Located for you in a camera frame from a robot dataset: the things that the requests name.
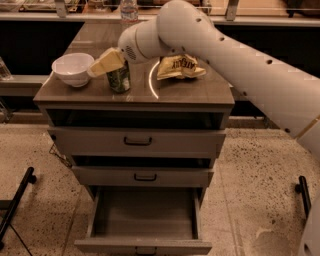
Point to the grey top drawer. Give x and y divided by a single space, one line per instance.
127 142

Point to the white bowl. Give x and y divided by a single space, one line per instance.
72 68

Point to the black right stand leg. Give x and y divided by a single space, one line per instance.
302 188

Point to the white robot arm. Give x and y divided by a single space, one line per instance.
288 96

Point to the black stand leg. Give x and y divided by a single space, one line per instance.
10 206
302 188

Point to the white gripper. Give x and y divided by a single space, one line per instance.
127 46

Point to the grey drawer cabinet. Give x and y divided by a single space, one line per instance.
75 110

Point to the brown yellow chip bag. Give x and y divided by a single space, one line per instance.
180 67

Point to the clear plastic water bottle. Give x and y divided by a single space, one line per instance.
129 11

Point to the grey open bottom drawer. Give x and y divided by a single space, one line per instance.
145 221

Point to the grey middle drawer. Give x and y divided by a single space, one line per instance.
143 176

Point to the green soda can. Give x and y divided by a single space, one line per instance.
119 80

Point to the black left stand leg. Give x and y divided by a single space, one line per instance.
10 206

